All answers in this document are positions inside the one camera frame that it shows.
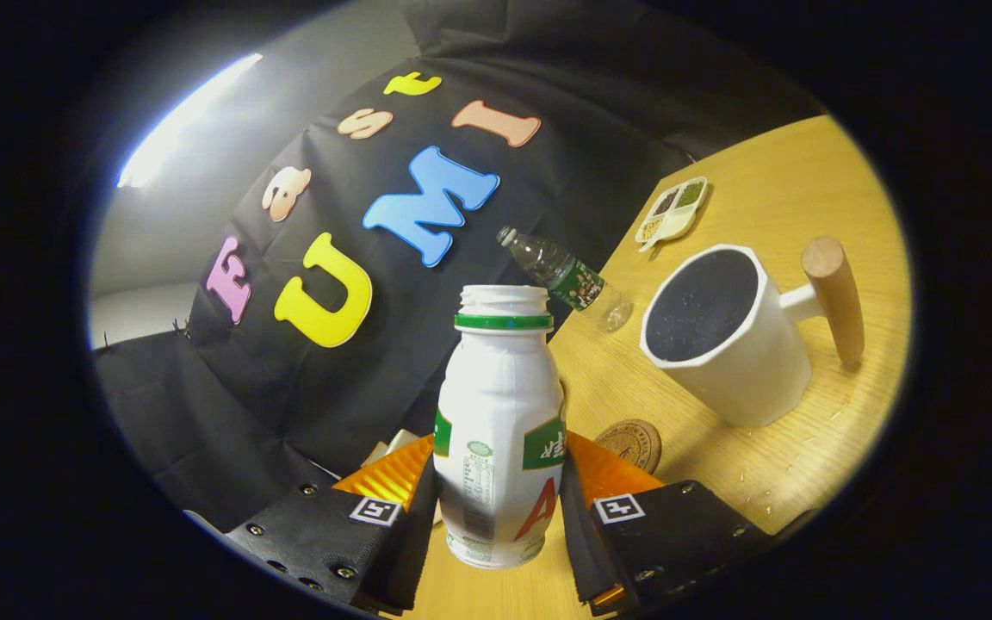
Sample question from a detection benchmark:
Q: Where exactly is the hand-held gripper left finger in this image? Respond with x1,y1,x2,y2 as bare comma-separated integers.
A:
225,435,441,614

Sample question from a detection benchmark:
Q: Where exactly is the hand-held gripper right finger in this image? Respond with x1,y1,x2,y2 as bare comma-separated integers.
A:
558,431,777,617

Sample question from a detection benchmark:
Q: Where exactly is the round cork coaster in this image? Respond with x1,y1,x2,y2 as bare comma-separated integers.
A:
593,419,662,474

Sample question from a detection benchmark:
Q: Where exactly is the white juice bottle green label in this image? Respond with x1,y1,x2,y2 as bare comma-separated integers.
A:
432,285,567,570

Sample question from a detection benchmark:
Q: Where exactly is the white cup with wooden handle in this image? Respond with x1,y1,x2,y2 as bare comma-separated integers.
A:
639,236,865,429

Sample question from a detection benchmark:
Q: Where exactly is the clear plastic water bottle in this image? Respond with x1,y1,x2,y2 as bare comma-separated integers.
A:
497,226,634,333

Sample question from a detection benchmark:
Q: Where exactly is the cream white toaster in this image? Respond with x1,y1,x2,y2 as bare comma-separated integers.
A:
363,429,421,468

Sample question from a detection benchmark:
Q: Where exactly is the black backdrop cloth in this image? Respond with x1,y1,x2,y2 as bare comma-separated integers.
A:
91,0,824,535

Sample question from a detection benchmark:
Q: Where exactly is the white divided dish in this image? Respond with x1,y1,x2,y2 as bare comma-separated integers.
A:
635,177,710,252

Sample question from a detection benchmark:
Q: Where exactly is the wooden table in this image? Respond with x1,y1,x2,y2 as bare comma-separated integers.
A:
401,115,912,620

